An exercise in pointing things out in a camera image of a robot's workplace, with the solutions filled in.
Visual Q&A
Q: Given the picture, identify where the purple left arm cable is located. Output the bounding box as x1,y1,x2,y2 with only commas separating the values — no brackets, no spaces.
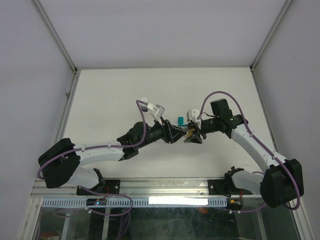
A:
36,99,148,240

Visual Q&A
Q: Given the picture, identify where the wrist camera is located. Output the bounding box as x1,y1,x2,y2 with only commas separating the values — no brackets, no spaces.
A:
186,109,201,126
146,103,165,124

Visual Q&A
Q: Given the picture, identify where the right aluminium frame post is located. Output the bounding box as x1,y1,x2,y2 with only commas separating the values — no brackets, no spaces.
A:
249,0,294,71

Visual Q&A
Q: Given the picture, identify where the aluminium frame post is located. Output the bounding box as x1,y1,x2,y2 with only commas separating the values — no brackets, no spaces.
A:
249,0,294,71
32,0,81,76

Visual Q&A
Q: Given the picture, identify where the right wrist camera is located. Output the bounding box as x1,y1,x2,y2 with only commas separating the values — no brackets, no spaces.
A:
186,109,201,126

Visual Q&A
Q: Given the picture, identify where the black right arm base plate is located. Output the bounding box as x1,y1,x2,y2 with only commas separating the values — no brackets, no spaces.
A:
207,179,253,198

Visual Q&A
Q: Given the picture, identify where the white capped dark pill bottle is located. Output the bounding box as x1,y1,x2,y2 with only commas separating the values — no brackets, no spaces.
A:
140,97,149,112

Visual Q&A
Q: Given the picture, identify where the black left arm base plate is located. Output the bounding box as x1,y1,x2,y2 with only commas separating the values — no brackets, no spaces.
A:
76,178,121,196

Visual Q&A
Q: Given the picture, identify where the grey slotted cable duct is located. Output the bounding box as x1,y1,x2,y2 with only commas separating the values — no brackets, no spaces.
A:
42,196,227,209

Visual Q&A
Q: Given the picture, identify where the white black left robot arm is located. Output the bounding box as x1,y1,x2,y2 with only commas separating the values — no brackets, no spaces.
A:
37,120,187,195

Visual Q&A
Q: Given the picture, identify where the teal Wed pill box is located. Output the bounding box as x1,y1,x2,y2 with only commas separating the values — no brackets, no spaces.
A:
177,116,184,127

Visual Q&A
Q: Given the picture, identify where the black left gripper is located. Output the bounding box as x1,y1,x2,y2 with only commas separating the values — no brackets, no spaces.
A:
136,116,186,149

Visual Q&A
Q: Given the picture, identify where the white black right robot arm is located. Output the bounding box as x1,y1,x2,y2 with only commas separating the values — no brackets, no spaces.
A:
185,98,304,208

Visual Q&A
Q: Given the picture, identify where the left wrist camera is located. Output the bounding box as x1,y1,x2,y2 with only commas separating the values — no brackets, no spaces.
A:
146,103,165,124

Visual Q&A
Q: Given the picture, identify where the aluminium mounting rail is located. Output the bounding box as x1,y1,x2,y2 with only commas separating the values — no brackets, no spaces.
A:
31,177,301,200

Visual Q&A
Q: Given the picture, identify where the left aluminium frame post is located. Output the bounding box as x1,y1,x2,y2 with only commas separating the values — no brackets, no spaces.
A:
32,0,81,76

